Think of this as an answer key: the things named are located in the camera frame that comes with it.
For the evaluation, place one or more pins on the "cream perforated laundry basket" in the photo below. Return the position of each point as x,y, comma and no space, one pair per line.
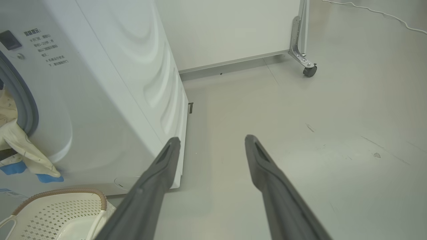
50,213

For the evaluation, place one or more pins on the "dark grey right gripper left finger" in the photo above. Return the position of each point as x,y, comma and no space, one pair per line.
146,200

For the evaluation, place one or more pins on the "white front-load washing machine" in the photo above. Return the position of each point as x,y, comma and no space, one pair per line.
100,100

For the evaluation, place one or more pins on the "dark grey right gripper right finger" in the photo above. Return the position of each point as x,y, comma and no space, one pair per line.
283,206

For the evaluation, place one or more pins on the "black caster wheel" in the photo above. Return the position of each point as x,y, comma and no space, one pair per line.
310,71

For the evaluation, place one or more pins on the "black door lock slot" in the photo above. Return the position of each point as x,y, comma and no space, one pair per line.
10,40

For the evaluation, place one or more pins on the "cream garment with blue trim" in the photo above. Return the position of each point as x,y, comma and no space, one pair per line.
20,143

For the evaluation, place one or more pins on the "blue energy label sticker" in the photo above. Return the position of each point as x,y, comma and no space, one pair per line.
11,194

